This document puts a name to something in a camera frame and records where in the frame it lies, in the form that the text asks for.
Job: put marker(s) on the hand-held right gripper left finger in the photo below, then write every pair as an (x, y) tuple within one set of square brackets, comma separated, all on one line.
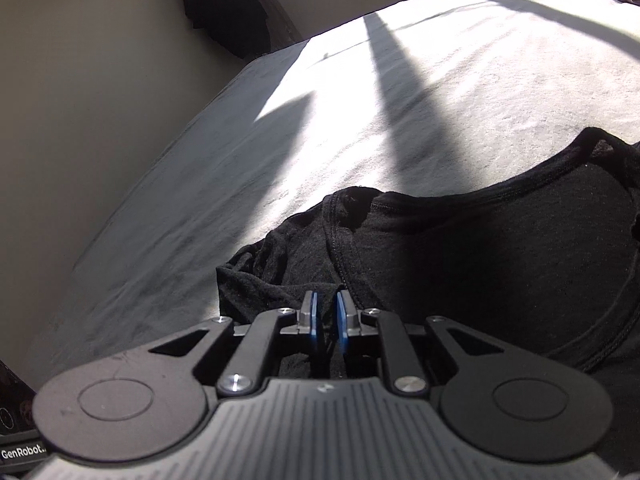
[(313, 321)]

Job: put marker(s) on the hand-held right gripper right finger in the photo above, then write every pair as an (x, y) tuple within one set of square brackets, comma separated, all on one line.
[(342, 321)]

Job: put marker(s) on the black t-shirt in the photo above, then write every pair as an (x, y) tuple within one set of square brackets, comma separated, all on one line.
[(475, 260)]

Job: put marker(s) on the black flat screen device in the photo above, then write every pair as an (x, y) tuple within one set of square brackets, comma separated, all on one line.
[(15, 400)]

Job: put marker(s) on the white bed blanket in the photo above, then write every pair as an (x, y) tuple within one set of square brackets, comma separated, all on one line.
[(350, 110)]

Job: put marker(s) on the dark hanging clothing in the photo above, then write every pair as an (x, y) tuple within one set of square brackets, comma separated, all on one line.
[(225, 5)]

